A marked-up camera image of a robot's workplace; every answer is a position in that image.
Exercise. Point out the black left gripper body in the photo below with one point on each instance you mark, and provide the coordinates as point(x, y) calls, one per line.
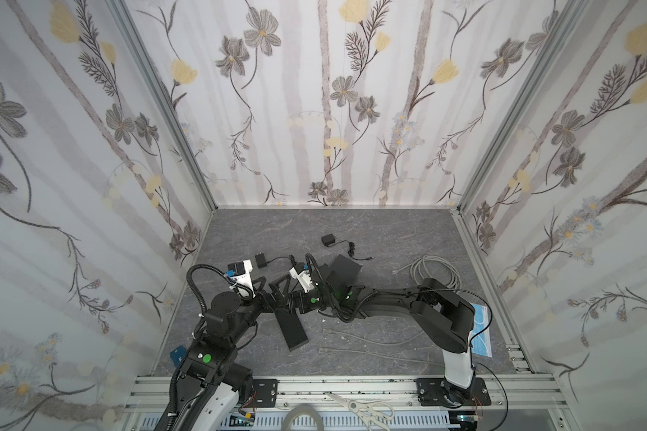
point(261, 294)

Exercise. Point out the white handled scissors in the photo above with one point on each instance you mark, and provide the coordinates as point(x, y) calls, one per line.
point(371, 414)

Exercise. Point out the white tape roll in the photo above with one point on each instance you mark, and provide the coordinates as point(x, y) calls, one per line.
point(304, 415)

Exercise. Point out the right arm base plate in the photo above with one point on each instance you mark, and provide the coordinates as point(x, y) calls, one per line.
point(433, 392)

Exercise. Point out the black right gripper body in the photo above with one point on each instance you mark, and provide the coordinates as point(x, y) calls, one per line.
point(313, 294)

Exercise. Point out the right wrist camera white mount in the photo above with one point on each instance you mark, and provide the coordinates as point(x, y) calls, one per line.
point(302, 273)

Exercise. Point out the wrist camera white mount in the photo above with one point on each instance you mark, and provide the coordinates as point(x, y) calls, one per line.
point(240, 280)
point(302, 273)

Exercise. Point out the slim ribbed black switch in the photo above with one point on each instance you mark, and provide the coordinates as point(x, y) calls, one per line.
point(291, 329)

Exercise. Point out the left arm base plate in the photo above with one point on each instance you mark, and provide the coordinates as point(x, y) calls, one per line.
point(259, 393)

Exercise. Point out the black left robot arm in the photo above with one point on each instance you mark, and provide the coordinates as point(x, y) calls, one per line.
point(208, 383)

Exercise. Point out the small blue box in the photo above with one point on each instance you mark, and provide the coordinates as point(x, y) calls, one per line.
point(177, 355)

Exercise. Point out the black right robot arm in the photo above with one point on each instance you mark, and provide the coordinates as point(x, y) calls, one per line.
point(445, 317)

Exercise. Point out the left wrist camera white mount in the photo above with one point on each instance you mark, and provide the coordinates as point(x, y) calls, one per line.
point(240, 280)

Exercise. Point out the blue face mask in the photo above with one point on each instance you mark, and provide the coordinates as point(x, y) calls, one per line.
point(481, 336)

